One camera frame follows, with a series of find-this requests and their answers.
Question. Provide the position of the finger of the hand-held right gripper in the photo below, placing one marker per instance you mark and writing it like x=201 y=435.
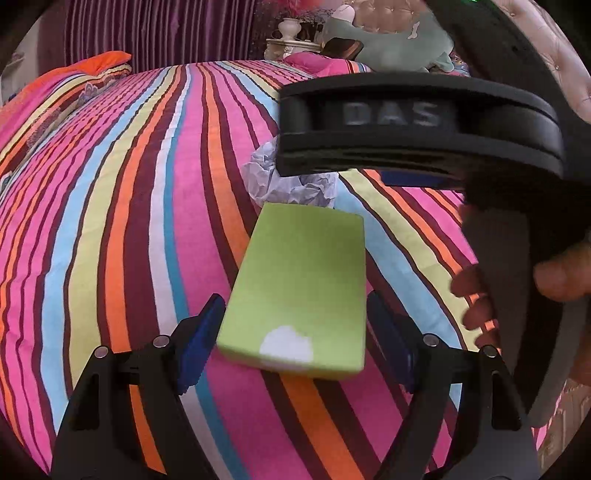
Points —
x=415 y=178

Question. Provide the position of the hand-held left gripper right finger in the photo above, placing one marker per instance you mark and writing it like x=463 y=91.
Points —
x=392 y=344

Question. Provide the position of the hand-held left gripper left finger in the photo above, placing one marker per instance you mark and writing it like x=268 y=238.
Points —
x=198 y=344

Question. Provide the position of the green box with white label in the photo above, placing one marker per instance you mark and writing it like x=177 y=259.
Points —
x=295 y=277

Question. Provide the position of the white paper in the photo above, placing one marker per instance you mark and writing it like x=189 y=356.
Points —
x=268 y=180

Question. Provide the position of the person's right hand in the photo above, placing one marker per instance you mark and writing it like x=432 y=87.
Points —
x=563 y=277

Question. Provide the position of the floral patterned pillow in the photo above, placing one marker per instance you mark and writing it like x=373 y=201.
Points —
x=455 y=64

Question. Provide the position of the green plush toy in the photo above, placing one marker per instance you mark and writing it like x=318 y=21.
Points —
x=392 y=41

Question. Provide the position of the dark brown object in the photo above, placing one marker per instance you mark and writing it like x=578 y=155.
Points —
x=341 y=47

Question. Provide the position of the pink striped pillow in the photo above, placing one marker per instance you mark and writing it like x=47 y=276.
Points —
x=318 y=64

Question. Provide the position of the striped bed sheet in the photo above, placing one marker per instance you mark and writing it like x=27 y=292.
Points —
x=115 y=230

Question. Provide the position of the white nightstand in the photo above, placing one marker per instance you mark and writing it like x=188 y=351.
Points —
x=291 y=48

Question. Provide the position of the beige tufted headboard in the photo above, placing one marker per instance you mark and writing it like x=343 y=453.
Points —
x=554 y=55

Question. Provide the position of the white vase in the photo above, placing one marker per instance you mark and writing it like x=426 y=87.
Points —
x=290 y=28

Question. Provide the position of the purple curtain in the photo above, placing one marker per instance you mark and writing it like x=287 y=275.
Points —
x=161 y=32

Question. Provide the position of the orange patterned pillow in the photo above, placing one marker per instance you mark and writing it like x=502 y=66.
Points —
x=106 y=60

